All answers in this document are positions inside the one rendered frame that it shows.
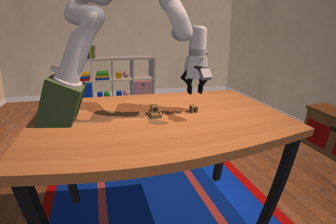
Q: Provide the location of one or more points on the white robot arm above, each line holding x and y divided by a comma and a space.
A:
89, 19

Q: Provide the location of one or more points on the tan number cube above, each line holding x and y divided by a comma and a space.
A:
154, 108
193, 108

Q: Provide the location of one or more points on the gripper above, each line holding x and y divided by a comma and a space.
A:
192, 73

